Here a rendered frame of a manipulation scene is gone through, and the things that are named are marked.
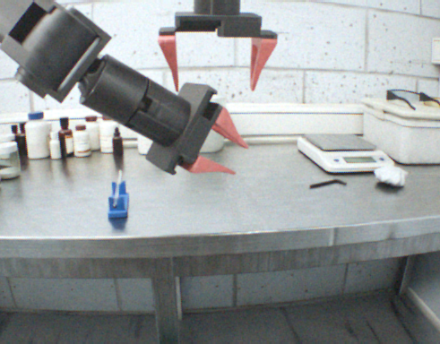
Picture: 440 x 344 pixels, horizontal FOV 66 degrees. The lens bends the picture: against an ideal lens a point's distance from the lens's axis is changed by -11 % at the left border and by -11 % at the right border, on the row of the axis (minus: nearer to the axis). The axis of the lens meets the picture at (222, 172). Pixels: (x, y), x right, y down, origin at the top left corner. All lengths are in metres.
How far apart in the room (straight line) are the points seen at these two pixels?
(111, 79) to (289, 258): 0.45
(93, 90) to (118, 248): 0.30
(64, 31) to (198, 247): 0.38
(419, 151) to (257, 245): 0.60
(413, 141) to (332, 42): 0.46
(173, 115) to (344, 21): 1.00
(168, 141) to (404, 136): 0.75
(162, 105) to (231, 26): 0.13
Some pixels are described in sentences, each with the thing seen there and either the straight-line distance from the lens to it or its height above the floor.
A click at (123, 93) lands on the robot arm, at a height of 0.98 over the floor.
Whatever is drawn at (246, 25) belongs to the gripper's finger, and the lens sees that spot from 0.45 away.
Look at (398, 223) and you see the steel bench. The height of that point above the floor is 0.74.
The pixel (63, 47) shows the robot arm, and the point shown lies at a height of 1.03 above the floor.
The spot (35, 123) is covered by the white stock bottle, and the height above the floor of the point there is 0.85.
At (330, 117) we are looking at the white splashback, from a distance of 1.27.
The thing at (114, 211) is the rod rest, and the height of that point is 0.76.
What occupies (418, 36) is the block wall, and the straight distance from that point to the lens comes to 1.47.
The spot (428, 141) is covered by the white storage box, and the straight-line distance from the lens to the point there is 1.07.
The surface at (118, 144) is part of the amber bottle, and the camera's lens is 1.05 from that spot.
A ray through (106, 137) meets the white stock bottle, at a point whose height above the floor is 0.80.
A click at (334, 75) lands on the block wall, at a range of 1.31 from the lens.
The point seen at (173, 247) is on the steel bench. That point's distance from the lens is 0.59.
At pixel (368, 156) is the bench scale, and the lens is 0.98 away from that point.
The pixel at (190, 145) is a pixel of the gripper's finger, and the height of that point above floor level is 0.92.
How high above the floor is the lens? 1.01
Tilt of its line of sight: 17 degrees down
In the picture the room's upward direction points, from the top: straight up
